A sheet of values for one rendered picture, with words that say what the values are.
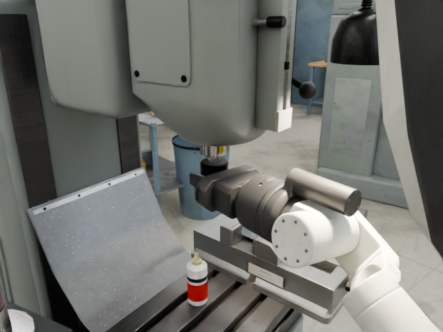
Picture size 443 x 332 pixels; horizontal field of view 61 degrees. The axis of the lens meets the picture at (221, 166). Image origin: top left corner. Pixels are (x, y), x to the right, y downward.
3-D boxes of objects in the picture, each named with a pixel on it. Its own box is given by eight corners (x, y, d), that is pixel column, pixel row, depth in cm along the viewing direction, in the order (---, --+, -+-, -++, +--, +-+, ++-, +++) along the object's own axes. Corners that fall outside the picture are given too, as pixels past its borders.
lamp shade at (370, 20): (396, 65, 44) (405, 8, 42) (332, 64, 45) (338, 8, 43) (383, 60, 51) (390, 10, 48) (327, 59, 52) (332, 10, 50)
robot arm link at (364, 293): (319, 224, 56) (384, 305, 48) (278, 232, 50) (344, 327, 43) (346, 194, 52) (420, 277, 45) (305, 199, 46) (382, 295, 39)
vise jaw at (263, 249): (306, 240, 84) (308, 224, 82) (277, 266, 75) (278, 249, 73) (283, 231, 87) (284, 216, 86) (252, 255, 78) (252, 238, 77)
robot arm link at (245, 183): (254, 151, 65) (308, 171, 56) (252, 202, 69) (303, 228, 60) (193, 167, 58) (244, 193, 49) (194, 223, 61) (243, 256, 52)
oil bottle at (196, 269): (211, 298, 76) (211, 251, 72) (198, 309, 73) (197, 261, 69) (196, 290, 78) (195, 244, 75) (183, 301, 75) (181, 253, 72)
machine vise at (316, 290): (358, 285, 80) (364, 240, 76) (327, 326, 69) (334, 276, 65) (227, 232, 101) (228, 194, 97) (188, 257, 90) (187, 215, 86)
